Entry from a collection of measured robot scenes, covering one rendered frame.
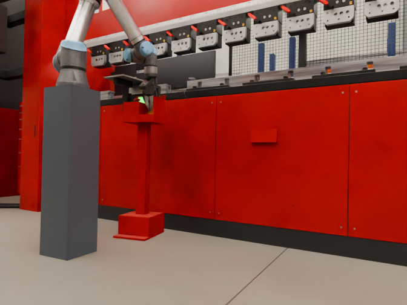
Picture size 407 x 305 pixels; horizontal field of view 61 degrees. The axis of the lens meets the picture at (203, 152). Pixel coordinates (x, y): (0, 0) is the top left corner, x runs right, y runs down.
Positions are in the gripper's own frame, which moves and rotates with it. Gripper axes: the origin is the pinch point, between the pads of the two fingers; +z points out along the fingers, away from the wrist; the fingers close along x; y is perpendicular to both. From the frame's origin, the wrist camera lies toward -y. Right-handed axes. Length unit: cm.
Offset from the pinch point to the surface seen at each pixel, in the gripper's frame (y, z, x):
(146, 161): -1.6, 30.8, 2.2
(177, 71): 98, -38, 23
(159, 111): 3.0, 1.6, -4.8
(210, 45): 30, -41, -28
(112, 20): 53, -72, 58
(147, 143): 0.4, 20.5, 2.2
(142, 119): -5.2, 6.3, 2.1
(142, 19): 46, -68, 28
